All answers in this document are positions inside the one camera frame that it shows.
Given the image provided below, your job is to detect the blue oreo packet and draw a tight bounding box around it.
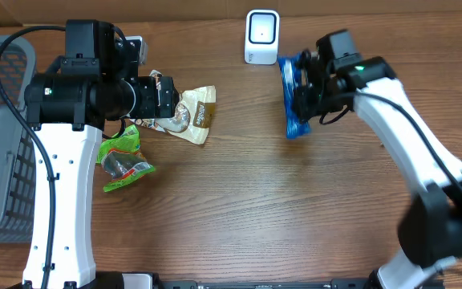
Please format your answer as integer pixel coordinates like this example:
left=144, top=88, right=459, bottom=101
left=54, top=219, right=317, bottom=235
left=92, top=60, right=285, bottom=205
left=278, top=54, right=311, bottom=140

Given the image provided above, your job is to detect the beige pastry snack packet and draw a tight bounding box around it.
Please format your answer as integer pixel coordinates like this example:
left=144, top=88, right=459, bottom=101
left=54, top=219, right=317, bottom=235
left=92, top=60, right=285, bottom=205
left=131, top=86, right=217, bottom=145

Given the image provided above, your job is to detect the green snack packet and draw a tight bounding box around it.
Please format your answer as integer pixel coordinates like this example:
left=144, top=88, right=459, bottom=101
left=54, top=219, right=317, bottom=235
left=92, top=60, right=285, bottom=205
left=96, top=124, right=156, bottom=193

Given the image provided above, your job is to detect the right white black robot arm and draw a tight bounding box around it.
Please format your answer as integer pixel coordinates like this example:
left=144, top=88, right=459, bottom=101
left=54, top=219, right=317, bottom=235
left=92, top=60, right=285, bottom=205
left=292, top=30, right=462, bottom=288

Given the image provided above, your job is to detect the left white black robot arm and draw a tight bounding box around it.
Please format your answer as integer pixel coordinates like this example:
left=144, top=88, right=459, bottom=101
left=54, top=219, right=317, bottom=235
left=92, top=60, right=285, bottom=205
left=22, top=20, right=180, bottom=288

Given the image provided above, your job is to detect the white barcode scanner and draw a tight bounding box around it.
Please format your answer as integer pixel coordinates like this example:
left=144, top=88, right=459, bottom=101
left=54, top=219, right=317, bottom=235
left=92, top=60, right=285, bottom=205
left=244, top=9, right=280, bottom=65

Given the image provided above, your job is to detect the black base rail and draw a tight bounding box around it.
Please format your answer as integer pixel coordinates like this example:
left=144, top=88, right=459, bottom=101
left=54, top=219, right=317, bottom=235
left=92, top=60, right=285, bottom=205
left=118, top=271, right=445, bottom=289

